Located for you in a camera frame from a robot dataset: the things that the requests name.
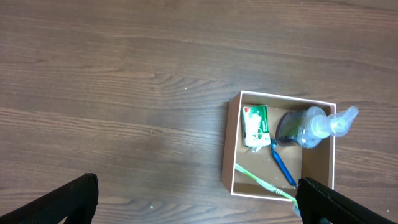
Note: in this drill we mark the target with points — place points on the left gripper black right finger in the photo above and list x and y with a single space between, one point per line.
318 203

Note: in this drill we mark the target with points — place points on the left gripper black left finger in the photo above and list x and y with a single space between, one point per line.
74 202

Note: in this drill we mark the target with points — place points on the green toothbrush with cap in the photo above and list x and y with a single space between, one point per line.
270 188

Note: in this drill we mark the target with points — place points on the clear pump dispenser bottle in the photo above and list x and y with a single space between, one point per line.
308 128

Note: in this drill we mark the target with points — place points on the green soap bar package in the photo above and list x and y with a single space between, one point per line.
255 127

